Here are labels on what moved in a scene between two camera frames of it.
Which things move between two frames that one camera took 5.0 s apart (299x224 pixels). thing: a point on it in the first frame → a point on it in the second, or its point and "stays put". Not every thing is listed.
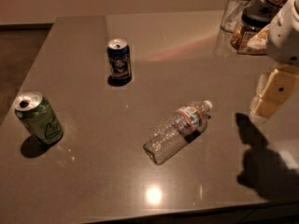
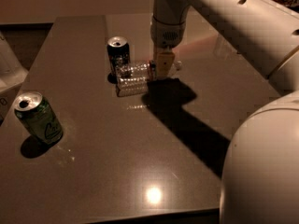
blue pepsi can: (119, 56) stays put
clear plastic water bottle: (184, 125) → (133, 77)
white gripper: (285, 39) → (166, 35)
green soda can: (36, 114) stays put
